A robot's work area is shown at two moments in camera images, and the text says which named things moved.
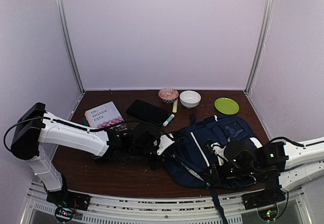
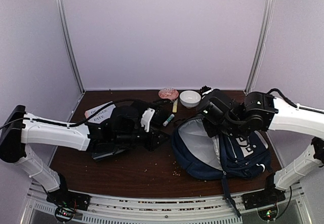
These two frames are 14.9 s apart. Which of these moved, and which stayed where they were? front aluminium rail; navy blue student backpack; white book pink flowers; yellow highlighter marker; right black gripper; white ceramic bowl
Moved: navy blue student backpack; right black gripper
Stayed: front aluminium rail; white book pink flowers; white ceramic bowl; yellow highlighter marker
